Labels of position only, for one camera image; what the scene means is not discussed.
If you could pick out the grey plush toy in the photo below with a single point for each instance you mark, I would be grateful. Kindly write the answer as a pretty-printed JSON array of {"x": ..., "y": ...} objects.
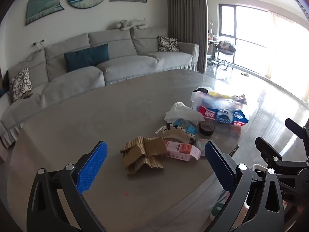
[{"x": 129, "y": 24}]

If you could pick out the white trash bin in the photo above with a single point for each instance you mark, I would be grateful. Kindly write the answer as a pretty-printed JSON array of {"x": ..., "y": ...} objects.
[{"x": 249, "y": 209}]

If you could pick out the left teal wall panel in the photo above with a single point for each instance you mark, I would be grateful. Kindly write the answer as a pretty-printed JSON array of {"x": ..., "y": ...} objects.
[{"x": 37, "y": 9}]

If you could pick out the grey-brown curtain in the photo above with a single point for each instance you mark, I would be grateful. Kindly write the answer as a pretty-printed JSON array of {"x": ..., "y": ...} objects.
[{"x": 188, "y": 23}]

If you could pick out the wall outlet with cable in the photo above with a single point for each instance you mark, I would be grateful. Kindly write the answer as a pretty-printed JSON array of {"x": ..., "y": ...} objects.
[{"x": 39, "y": 47}]

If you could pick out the black tape roll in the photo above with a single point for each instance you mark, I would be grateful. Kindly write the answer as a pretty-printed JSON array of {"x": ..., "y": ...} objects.
[{"x": 206, "y": 128}]

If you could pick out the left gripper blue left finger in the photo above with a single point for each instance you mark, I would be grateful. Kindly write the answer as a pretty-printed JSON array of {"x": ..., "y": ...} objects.
[{"x": 91, "y": 166}]

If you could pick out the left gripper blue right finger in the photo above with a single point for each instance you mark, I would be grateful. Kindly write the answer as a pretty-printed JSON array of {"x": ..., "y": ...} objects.
[{"x": 223, "y": 169}]

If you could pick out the cardboard strip with labels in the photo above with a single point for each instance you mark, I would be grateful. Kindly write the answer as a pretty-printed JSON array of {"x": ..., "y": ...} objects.
[{"x": 176, "y": 132}]

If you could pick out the zip bag with blue gloves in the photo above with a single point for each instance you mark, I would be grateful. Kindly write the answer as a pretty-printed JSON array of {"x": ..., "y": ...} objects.
[{"x": 186, "y": 125}]

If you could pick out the torn brown cardboard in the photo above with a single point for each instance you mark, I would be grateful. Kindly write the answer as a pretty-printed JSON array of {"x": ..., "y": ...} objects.
[{"x": 141, "y": 152}]

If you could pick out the floral cushion near curtain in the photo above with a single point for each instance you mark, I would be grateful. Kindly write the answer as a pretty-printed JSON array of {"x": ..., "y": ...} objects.
[{"x": 166, "y": 44}]

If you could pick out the office chair with clothes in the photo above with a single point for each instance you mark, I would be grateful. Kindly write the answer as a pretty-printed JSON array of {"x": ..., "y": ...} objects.
[{"x": 228, "y": 50}]

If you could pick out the grey fabric sofa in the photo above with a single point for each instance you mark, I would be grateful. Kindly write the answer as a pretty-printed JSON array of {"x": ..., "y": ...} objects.
[{"x": 132, "y": 53}]

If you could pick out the white desk with items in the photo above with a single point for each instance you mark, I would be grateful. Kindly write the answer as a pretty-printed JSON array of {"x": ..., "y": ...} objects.
[{"x": 212, "y": 43}]

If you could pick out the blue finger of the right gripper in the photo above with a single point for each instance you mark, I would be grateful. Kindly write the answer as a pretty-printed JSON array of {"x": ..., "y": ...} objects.
[
  {"x": 301, "y": 132},
  {"x": 268, "y": 153}
]

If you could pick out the teal cushion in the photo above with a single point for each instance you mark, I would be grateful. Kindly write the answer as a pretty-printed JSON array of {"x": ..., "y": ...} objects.
[{"x": 86, "y": 58}]

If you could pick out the clear bag of trash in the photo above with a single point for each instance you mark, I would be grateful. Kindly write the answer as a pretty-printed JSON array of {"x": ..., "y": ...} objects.
[{"x": 219, "y": 107}]

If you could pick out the floral cushion near outlet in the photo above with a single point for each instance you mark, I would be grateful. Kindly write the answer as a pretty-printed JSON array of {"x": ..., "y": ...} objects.
[{"x": 21, "y": 84}]

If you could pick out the round cartoon keychain pouch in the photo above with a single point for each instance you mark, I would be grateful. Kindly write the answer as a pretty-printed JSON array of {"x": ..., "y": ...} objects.
[{"x": 200, "y": 144}]

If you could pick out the pink paper box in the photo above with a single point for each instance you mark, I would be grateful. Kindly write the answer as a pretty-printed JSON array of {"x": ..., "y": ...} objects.
[{"x": 182, "y": 151}]

